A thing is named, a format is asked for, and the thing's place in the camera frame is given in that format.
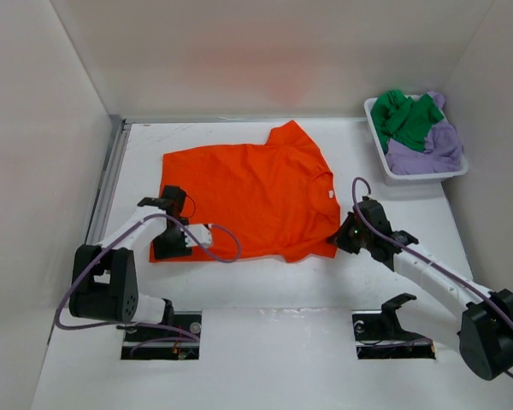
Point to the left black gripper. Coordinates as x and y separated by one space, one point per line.
162 251

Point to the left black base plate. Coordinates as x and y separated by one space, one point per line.
180 343

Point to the lavender t-shirt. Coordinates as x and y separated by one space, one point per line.
442 152

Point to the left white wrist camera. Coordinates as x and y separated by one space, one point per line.
198 235

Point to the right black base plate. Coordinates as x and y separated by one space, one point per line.
379 335

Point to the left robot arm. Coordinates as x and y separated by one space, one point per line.
105 274

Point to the orange t-shirt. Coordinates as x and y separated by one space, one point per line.
275 199

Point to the white plastic bin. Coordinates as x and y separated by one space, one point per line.
392 179

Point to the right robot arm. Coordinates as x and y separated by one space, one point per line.
473 321

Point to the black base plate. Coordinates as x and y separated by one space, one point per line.
379 335
180 343

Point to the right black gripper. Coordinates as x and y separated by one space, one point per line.
340 237

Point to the aluminium rail left edge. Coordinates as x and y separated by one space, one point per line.
109 176

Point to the green t-shirt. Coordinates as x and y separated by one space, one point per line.
404 120

